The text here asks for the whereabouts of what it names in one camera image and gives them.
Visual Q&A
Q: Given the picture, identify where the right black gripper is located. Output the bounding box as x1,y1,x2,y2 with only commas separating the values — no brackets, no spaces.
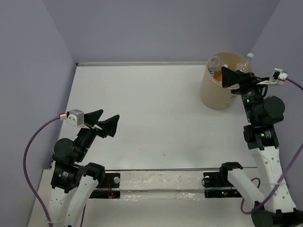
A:
221,66,269,122

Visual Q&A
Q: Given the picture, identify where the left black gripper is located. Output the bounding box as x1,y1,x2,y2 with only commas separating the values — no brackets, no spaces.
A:
75,108,120,160

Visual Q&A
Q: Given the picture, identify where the green label water bottle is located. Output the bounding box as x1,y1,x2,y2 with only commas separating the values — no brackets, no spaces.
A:
207,55,223,71

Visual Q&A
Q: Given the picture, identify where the clear crushed bottle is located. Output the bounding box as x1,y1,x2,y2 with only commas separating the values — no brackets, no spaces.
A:
236,53,254,73

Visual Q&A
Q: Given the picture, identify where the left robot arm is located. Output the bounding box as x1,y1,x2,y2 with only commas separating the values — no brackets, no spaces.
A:
48,109,120,227

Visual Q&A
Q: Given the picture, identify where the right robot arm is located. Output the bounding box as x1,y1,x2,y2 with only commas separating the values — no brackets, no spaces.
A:
218,67,303,227

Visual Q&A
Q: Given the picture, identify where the beige plastic bin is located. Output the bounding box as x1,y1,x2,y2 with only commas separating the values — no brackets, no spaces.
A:
200,52,246,110

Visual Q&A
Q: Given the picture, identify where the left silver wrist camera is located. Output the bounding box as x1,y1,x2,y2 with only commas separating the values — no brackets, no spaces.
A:
66,109,84,127

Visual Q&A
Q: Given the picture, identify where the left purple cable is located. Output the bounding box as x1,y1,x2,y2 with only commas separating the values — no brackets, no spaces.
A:
23,113,67,224

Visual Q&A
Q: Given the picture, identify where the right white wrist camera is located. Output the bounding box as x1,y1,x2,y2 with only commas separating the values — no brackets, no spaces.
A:
257,68,288,85

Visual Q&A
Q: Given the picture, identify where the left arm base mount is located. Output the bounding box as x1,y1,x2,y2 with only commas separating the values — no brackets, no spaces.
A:
90,172,121,199

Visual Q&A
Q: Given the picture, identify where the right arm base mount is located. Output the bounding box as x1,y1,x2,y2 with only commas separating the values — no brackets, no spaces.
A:
201,172,242,199

